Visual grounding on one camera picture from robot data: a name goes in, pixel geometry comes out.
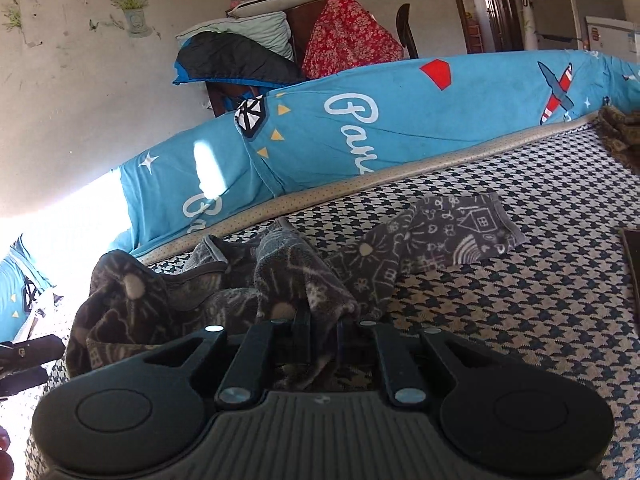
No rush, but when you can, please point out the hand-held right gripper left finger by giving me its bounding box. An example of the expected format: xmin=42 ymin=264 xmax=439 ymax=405
xmin=142 ymin=307 xmax=313 ymax=408

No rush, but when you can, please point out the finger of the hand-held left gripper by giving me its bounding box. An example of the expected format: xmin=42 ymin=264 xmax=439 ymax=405
xmin=0 ymin=366 xmax=50 ymax=401
xmin=0 ymin=336 xmax=66 ymax=368

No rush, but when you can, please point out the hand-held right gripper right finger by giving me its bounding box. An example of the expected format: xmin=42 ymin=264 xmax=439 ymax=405
xmin=337 ymin=317 xmax=501 ymax=407

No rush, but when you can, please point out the grey doodle-print fleece jacket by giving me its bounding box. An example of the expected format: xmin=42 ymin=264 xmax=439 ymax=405
xmin=65 ymin=192 xmax=528 ymax=396

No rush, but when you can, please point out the person's left hand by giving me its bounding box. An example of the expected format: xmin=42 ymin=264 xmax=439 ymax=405
xmin=0 ymin=425 xmax=12 ymax=480

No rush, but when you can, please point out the houndstooth sofa seat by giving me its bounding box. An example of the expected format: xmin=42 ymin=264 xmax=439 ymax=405
xmin=25 ymin=110 xmax=640 ymax=480

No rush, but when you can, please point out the blue printed sofa back cover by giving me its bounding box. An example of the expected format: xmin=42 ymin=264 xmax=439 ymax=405
xmin=120 ymin=50 xmax=640 ymax=261

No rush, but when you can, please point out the black and blue quilt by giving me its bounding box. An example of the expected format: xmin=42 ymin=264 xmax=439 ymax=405
xmin=172 ymin=31 xmax=306 ymax=86

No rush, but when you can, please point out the dark flat phone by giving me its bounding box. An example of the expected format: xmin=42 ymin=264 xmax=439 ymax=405
xmin=619 ymin=227 xmax=640 ymax=331

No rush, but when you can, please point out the red floral cloth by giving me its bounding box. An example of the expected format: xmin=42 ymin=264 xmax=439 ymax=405
xmin=302 ymin=0 xmax=405 ymax=81

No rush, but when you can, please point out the pale green folded quilt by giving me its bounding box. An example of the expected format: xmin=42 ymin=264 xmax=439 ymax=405
xmin=175 ymin=10 xmax=296 ymax=63

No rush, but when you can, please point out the dark wooden chair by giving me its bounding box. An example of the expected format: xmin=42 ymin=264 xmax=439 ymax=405
xmin=396 ymin=4 xmax=420 ymax=60

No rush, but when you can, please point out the white pillow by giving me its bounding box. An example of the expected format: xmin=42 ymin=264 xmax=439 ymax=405
xmin=234 ymin=0 xmax=333 ymax=21

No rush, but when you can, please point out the brown patterned cloth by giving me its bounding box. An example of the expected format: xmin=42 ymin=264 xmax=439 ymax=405
xmin=597 ymin=105 xmax=640 ymax=176

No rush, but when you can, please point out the white chest freezer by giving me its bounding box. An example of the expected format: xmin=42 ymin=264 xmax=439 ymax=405
xmin=585 ymin=15 xmax=640 ymax=61

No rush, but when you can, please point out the green sprig wall sticker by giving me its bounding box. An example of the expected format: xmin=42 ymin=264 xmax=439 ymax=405
xmin=0 ymin=0 xmax=26 ymax=33

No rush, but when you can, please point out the lavender pot wall sticker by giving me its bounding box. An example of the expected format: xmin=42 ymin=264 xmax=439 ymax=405
xmin=105 ymin=0 xmax=161 ymax=38

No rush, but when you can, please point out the brown door frame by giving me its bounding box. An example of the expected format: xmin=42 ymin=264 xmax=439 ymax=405
xmin=445 ymin=0 xmax=538 ymax=56

